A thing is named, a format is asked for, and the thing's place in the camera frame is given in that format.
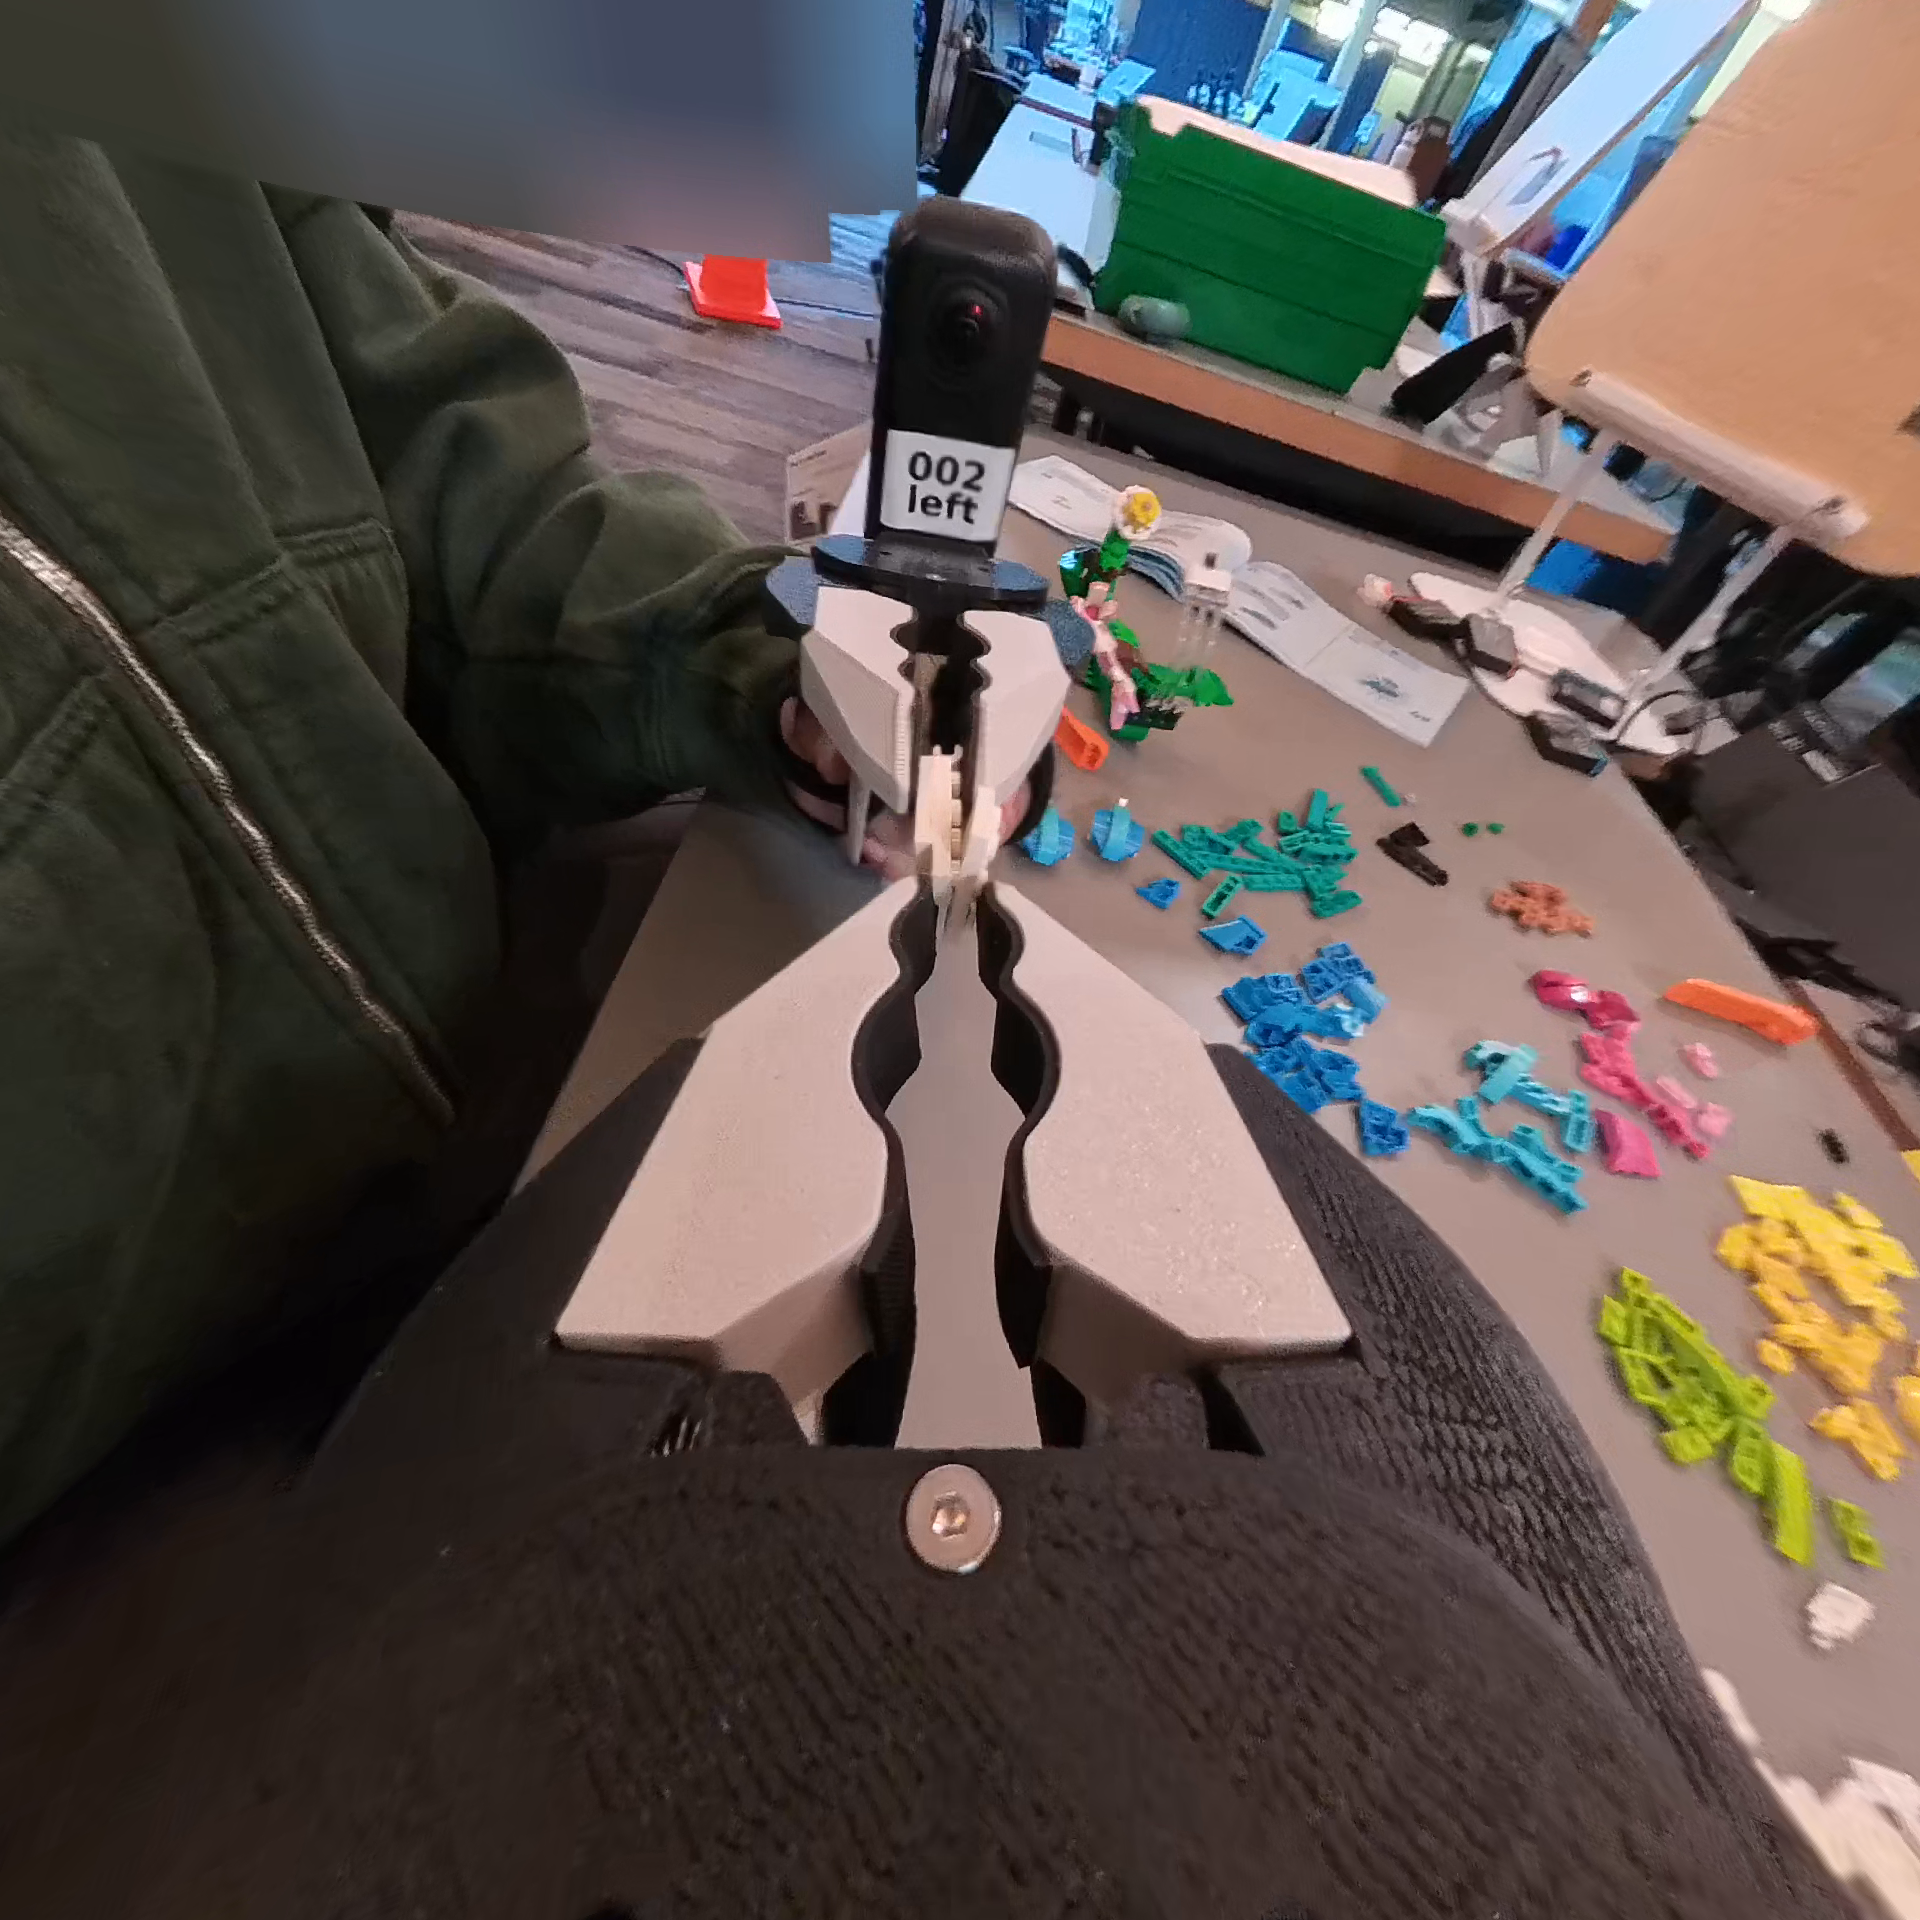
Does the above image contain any pile of light blue lego pieces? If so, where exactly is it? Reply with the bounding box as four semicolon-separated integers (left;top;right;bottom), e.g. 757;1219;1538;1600
1407;1037;1596;1217

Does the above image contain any small white printed box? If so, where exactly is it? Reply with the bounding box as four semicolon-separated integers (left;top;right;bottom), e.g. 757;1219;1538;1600
781;440;881;545

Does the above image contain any green storage bin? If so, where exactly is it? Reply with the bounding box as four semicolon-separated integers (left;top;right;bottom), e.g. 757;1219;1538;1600
1087;93;1452;397

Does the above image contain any pile of pink lego pieces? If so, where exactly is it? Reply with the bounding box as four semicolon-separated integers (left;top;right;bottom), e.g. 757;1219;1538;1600
1526;970;1737;1182

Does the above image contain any person's left forearm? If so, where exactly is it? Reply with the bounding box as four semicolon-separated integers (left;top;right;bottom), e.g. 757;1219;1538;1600
397;461;812;826

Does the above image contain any pile of teal lego pieces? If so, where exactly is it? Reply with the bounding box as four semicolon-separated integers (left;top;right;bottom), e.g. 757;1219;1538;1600
1149;786;1369;922

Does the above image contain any pile of yellow lego pieces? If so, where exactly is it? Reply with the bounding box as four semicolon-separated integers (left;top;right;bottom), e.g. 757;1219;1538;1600
1714;1173;1920;1481

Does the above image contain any built lego flower model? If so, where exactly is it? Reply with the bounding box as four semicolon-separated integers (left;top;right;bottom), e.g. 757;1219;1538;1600
1057;480;1236;745

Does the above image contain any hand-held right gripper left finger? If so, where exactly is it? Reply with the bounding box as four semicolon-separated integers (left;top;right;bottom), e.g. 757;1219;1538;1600
551;878;940;1409

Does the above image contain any long wooden desk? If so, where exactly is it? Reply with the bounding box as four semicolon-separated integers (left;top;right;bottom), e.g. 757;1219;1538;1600
1031;304;1678;566

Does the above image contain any wide white lego plate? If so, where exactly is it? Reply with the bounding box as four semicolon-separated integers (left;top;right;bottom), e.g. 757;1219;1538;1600
911;741;1003;890

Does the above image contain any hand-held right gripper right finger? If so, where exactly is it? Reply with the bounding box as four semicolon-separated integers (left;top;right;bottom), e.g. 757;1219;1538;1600
961;883;1355;1393

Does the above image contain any pile of white lego pieces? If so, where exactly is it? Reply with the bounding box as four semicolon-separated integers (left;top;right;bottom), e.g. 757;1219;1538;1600
1702;1579;1920;1920

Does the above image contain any red floor object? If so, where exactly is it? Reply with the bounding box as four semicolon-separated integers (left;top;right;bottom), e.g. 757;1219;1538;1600
681;256;786;331

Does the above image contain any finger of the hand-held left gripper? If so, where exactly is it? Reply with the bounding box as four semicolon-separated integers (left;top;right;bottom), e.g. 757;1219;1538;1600
957;608;1076;860
801;585;940;873

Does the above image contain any pile of lime lego pieces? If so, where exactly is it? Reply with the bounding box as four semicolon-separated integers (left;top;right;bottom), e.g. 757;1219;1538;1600
1593;1266;1887;1572

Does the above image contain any person's left hand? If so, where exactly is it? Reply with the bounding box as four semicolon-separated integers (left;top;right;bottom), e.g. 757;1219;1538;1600
777;698;922;890

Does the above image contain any instruction booklet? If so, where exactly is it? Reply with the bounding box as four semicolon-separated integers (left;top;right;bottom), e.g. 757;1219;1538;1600
1006;453;1475;749

